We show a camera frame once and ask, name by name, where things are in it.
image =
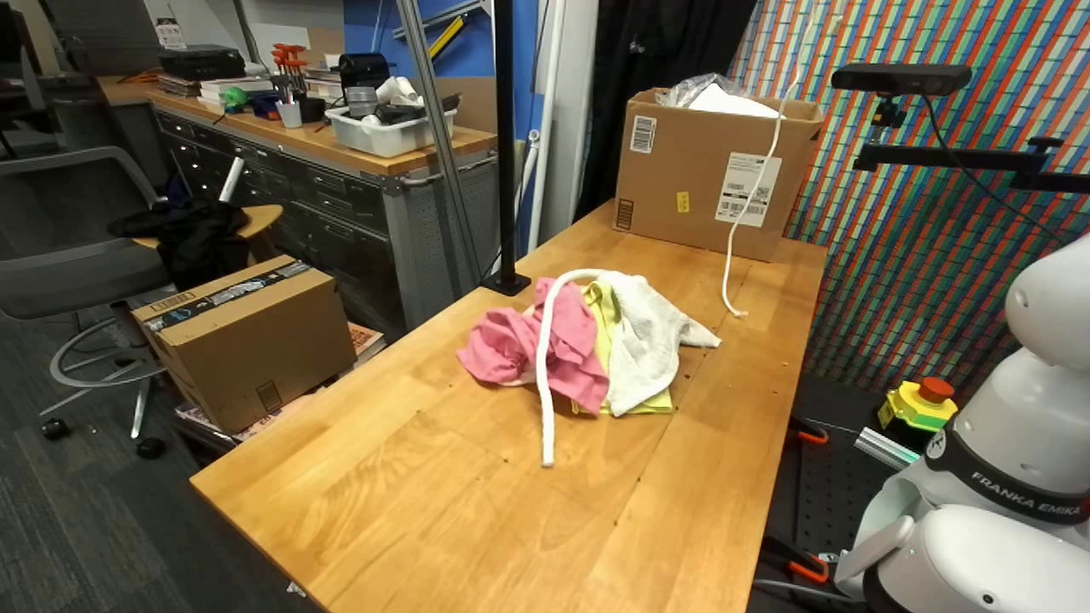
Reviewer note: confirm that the grey office chair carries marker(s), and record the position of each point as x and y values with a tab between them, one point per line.
68	272

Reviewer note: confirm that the yellow-green cloth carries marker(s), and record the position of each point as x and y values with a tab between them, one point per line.
655	402

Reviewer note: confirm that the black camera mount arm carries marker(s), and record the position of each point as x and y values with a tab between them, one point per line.
966	159

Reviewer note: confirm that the clear plastic bag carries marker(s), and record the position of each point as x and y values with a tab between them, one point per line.
687	90

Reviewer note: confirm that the white plastic bin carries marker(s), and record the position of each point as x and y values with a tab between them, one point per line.
385	137

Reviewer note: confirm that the black pole stand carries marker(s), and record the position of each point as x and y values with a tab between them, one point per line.
505	137

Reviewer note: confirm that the black curtain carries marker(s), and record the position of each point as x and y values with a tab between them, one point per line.
658	46

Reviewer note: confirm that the orange clamp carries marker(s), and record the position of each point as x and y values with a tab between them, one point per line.
808	570
808	435

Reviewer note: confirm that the black garment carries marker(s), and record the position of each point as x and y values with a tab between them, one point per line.
187	239

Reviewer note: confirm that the white cup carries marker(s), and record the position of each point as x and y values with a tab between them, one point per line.
292	113

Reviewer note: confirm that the cardboard box with black tape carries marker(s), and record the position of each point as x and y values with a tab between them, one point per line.
250	353

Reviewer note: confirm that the blue panel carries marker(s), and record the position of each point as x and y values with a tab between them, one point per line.
376	27

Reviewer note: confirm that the pink cloth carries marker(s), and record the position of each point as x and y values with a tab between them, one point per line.
500	346

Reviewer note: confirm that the grey workbench with wooden top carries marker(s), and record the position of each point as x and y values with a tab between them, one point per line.
341	216

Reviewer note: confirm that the silver metal pole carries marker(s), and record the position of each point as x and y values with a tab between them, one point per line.
436	123

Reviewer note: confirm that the white ribbed towel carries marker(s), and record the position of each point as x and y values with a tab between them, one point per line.
651	335

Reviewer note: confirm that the black case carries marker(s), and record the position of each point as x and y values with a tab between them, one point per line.
205	63

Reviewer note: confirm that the yellow red emergency stop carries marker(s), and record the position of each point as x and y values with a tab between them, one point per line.
915	406

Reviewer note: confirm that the white sheet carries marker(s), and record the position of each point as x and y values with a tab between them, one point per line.
744	108

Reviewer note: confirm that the white pole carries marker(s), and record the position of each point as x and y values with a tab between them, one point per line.
545	113

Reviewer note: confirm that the cardboard box with white label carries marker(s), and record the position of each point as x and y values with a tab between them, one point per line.
681	170

